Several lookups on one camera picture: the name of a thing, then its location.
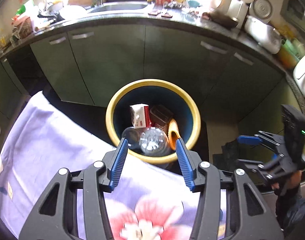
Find orange foam net sleeve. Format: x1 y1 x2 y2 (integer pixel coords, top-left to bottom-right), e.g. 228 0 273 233
168 119 181 150

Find clear plastic cup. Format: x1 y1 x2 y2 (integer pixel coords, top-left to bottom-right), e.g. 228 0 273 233
139 127 171 157

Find brown small box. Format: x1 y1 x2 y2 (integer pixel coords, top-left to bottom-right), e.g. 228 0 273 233
149 105 173 133

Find red white small carton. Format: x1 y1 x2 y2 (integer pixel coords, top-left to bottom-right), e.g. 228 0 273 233
130 103 151 129

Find clear plastic lid container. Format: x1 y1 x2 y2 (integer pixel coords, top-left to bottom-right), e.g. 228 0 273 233
121 127 143 150

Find yellow rimmed blue trash bin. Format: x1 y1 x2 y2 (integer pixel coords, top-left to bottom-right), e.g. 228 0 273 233
105 79 201 150

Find green kitchen cabinets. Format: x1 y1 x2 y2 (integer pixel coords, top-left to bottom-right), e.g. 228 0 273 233
6 24 284 137

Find person's right hand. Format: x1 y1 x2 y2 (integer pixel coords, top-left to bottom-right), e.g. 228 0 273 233
271 170 302 196

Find purple floral tablecloth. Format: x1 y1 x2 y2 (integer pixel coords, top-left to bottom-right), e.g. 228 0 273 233
0 90 228 240

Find dish rack with items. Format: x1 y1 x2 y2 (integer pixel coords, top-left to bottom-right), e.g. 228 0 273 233
11 0 47 40

